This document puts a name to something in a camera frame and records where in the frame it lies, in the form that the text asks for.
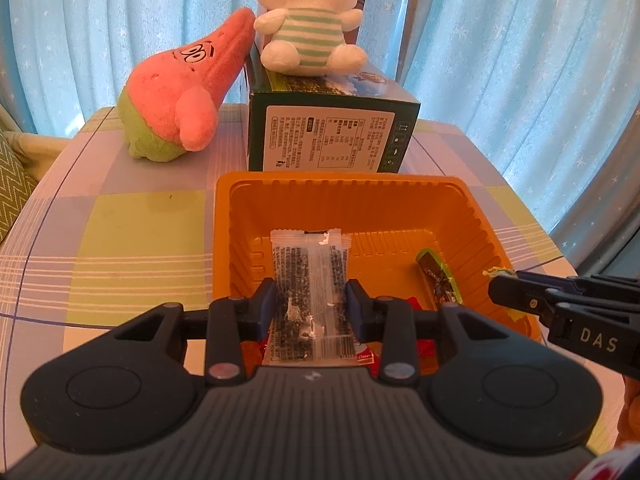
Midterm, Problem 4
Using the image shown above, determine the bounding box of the green candy wrapper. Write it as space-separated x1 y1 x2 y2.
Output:
415 248 464 307

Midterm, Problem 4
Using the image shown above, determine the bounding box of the orange plastic tray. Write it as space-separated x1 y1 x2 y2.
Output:
214 171 543 377

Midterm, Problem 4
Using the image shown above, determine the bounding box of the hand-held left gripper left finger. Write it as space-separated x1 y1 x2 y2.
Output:
114 278 277 387

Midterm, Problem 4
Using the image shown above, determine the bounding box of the person's right hand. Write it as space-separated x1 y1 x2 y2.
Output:
617 375 640 444

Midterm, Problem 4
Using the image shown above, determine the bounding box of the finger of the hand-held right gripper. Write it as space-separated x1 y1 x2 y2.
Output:
517 270 640 296
488 273 577 329

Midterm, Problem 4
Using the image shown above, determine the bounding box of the plaid tablecloth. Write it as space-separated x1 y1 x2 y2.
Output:
0 105 601 396

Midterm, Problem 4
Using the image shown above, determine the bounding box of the pink starfish plush toy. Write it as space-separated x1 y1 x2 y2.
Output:
119 6 257 162

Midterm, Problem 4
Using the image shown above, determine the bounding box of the white bunny plush toy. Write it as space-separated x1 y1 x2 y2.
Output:
252 0 371 77

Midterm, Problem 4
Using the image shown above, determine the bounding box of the red candy packet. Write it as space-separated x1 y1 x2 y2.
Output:
407 296 442 358

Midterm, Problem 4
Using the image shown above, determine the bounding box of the dark green printed box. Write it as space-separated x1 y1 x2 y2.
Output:
247 62 421 175

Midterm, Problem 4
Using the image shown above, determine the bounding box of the clear black-print snack packet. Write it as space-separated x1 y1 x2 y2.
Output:
263 228 357 365

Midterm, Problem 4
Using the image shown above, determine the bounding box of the blue star-print curtain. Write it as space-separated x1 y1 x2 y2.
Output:
0 0 406 138
400 0 640 281

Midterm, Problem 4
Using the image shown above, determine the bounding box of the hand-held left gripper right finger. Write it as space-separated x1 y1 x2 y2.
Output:
346 279 507 387

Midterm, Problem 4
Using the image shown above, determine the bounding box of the green zigzag pillow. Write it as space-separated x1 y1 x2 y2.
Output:
0 130 41 241

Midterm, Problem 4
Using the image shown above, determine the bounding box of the small red white-print snack packet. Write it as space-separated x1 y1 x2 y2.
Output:
352 342 381 376

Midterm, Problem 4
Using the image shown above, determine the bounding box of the red white printed clothing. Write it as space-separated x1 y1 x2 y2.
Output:
570 440 640 480

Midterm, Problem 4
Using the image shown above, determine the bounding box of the light green sofa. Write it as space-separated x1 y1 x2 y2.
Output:
0 105 71 171

